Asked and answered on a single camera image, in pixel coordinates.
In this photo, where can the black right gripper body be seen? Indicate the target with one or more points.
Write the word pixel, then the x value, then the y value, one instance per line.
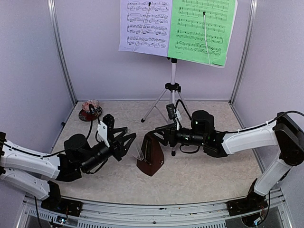
pixel 174 140

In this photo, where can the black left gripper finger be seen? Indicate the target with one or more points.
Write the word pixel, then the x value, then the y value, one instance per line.
pixel 126 141
pixel 120 133

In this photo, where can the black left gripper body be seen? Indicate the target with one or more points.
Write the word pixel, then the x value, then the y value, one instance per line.
pixel 116 149

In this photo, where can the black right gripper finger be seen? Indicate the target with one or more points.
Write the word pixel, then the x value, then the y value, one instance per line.
pixel 162 138
pixel 165 128

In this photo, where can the clear plastic metronome cover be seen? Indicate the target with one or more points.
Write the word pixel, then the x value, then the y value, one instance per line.
pixel 135 149

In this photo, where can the brown wooden metronome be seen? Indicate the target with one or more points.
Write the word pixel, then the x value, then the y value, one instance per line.
pixel 153 157

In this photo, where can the white perforated music stand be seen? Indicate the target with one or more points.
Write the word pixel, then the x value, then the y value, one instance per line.
pixel 173 87

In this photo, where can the green sheet music page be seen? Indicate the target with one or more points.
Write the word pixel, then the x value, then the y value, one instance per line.
pixel 201 30

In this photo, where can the white sheet music page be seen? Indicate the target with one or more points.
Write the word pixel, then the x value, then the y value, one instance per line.
pixel 145 26

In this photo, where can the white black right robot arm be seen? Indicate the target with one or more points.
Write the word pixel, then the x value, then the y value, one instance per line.
pixel 281 131

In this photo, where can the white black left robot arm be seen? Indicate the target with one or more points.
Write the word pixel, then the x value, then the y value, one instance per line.
pixel 36 173

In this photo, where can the dark round saucer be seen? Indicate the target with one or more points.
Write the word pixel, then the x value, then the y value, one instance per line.
pixel 89 116

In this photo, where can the patterned ceramic bowl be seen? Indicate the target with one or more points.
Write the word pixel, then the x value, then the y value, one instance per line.
pixel 90 105

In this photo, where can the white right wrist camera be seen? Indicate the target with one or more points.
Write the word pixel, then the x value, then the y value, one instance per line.
pixel 172 114

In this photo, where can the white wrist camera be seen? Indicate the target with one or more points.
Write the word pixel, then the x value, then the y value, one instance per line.
pixel 172 114
pixel 105 130

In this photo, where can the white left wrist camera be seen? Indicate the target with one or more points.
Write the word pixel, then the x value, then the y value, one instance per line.
pixel 105 130

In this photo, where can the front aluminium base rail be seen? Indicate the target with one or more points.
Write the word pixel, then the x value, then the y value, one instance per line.
pixel 215 214

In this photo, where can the left aluminium frame post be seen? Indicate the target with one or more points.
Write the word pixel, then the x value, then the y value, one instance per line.
pixel 60 51

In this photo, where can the aluminium frame post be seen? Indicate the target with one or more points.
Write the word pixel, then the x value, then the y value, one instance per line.
pixel 245 52
pixel 60 51

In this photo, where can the right aluminium frame post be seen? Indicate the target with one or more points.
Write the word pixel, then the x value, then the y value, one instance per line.
pixel 245 52

